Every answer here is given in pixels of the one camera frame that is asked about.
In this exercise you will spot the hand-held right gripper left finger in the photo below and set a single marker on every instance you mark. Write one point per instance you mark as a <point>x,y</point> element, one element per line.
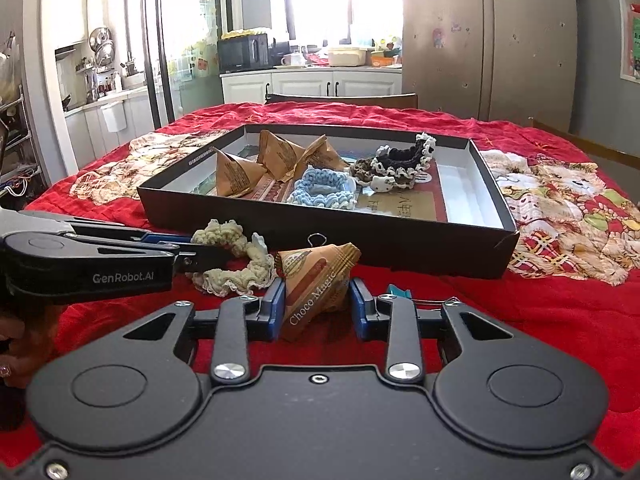
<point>277,305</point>

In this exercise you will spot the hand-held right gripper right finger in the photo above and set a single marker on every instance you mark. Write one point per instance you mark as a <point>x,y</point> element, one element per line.
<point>357,310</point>

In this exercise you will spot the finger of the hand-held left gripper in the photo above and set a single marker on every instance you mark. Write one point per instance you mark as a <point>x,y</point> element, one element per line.
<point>160,241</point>
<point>205,257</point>

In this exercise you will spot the gold triangular snack packet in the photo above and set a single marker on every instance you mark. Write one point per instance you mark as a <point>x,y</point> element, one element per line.
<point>235,175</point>
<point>310,300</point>
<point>277,152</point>
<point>325,155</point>

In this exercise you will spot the cream knitted scrunchie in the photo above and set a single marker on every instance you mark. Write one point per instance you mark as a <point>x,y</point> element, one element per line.
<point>235,280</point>

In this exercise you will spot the shallow black cardboard box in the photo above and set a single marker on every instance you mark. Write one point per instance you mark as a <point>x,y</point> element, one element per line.
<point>350,240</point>

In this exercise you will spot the light blue knitted scrunchie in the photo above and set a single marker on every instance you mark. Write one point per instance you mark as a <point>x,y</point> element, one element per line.
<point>300,196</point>

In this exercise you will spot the white cat hair clip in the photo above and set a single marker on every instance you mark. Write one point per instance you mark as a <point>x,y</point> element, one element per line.
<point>382,185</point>

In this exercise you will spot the black and white lace scrunchie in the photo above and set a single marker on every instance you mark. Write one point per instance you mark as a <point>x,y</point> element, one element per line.
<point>400,160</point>

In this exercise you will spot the person's left hand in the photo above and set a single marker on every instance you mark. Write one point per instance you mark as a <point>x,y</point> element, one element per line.
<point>22,355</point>

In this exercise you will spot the teal hair clip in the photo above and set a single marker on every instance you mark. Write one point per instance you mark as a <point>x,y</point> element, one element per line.
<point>398,291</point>

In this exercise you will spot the grey kitchen counter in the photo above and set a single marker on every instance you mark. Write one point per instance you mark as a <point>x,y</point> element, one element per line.
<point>95,130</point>

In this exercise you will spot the white hanging bin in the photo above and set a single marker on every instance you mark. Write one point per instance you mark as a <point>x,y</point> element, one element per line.
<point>112,116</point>

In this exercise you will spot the brown knitted scrunchie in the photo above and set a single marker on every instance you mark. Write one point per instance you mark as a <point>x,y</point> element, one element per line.
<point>361,167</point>

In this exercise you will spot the red printed blanket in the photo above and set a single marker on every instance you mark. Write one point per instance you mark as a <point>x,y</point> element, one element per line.
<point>550,310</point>

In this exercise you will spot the white kitchen cabinet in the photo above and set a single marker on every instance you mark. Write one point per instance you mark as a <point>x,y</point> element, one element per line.
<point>300,87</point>

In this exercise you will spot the steel pot lids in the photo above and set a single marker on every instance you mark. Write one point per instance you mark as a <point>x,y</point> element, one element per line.
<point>102,45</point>

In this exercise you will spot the black microwave oven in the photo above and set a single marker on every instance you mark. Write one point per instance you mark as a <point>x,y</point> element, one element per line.
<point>242,54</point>

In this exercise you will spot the glass sliding door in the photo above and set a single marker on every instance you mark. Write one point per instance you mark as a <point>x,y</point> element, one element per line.
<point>165,35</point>

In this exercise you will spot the wooden chair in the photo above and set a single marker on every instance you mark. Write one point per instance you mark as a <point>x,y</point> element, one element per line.
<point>590,142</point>
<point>340,101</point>

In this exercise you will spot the white mug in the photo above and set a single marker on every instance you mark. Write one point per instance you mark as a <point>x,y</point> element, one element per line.
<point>292,60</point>

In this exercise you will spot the yellow lace cloth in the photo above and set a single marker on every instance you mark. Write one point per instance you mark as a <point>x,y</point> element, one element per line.
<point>245,34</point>

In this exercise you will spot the cream plastic container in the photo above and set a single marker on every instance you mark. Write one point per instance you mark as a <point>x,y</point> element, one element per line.
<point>347,56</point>

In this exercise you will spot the orange box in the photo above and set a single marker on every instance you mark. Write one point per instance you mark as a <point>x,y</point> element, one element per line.
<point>385,61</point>

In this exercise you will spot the white floral bag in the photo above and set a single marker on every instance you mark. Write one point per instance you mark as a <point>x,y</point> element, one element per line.
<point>386,45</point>

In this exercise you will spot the cartoon fridge sticker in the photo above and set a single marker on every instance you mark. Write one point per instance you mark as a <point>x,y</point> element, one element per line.
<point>438,37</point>

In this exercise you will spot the beige two-door refrigerator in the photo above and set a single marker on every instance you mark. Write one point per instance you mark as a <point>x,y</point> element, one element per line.
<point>490,50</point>

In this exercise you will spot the bright window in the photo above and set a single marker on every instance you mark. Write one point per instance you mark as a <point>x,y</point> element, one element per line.
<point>345,0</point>

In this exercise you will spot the green book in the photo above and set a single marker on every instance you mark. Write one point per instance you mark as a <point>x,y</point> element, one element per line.
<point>636,52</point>

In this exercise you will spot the white wall shelf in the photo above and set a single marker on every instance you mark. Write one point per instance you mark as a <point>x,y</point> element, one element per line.
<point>620,20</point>

